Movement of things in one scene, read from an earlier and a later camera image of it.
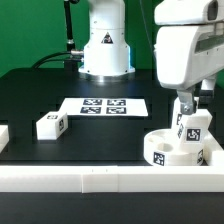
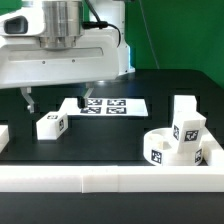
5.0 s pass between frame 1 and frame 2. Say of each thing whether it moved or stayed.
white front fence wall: stayed
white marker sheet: stayed
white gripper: moved
